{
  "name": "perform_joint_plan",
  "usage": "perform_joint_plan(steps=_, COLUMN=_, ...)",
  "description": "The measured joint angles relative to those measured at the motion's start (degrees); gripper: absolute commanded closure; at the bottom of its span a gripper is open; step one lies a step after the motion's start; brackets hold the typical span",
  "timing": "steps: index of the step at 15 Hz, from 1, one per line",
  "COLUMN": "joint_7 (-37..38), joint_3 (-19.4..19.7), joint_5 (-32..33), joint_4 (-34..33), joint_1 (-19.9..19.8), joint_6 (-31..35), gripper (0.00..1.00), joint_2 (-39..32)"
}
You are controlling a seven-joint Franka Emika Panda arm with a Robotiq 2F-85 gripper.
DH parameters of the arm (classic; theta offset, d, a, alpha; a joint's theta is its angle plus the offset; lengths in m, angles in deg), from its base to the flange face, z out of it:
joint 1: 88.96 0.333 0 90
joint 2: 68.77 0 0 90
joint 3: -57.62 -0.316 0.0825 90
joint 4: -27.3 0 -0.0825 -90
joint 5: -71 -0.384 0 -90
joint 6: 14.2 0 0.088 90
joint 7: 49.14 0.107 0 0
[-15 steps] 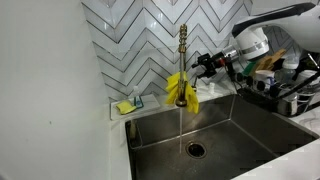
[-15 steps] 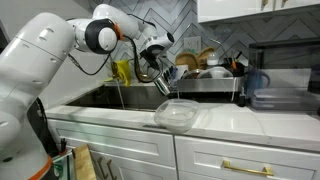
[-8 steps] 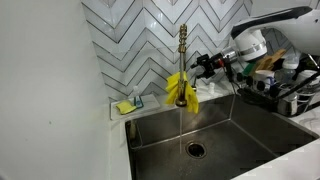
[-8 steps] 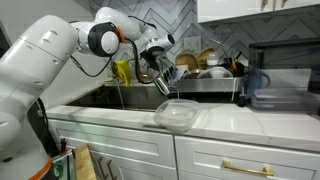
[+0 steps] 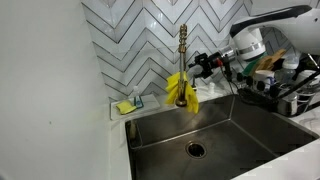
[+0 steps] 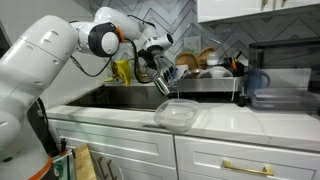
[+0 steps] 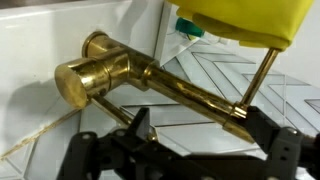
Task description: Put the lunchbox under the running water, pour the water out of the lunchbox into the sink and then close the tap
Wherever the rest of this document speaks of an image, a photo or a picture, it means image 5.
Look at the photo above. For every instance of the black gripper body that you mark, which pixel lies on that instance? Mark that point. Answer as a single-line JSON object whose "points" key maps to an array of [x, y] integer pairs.
{"points": [[210, 62]]}

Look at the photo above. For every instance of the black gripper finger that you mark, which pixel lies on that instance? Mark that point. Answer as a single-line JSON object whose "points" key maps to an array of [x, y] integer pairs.
{"points": [[203, 73], [196, 62]]}

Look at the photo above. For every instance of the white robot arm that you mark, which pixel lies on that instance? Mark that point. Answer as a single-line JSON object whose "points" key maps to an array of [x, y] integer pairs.
{"points": [[283, 30]]}

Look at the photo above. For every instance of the stainless steel sink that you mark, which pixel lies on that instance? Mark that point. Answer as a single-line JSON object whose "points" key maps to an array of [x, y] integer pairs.
{"points": [[240, 140]]}

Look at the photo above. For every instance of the round sink drain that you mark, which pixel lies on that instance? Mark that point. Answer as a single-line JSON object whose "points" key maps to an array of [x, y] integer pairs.
{"points": [[196, 150]]}

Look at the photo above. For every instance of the brass spring faucet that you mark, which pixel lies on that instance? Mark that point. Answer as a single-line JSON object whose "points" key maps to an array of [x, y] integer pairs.
{"points": [[182, 60]]}

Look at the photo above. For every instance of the small white soap pump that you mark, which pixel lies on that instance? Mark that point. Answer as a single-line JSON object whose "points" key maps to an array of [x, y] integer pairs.
{"points": [[211, 88]]}

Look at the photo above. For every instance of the yellow rubber glove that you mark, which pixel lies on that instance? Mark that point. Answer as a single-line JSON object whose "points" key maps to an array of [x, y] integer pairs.
{"points": [[191, 95]]}

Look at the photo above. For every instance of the green plastic plate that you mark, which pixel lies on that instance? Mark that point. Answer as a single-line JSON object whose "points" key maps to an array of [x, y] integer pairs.
{"points": [[250, 68]]}

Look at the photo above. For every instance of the round wooden plate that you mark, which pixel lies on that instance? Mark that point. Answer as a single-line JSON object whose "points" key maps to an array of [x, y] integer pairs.
{"points": [[278, 55], [263, 66]]}

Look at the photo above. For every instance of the white mug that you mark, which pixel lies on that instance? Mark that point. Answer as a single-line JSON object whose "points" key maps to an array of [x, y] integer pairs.
{"points": [[264, 79]]}

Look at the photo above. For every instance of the clear sponge tray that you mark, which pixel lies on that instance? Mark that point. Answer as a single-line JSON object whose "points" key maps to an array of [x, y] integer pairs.
{"points": [[150, 103]]}

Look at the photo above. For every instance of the clear dish wand bottle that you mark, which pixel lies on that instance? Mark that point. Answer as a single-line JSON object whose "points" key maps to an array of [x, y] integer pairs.
{"points": [[137, 98]]}

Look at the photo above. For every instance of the clear baby bottle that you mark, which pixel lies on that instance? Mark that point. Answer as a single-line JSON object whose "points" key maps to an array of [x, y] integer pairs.
{"points": [[290, 70]]}

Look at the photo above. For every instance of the yellow sponge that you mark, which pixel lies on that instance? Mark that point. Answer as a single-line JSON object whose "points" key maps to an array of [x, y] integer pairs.
{"points": [[125, 107]]}

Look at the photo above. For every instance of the steel utensil cup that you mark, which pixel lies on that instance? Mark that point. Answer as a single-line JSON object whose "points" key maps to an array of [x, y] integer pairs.
{"points": [[287, 105]]}

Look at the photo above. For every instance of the black dish rack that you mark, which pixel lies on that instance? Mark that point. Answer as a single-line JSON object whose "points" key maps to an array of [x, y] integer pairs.
{"points": [[300, 105]]}

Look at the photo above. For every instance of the clear glass bowl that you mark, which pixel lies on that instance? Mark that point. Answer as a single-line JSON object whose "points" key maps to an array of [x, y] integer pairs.
{"points": [[310, 80]]}

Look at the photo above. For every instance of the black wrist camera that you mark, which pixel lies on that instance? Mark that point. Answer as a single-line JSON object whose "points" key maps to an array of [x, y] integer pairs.
{"points": [[228, 71]]}

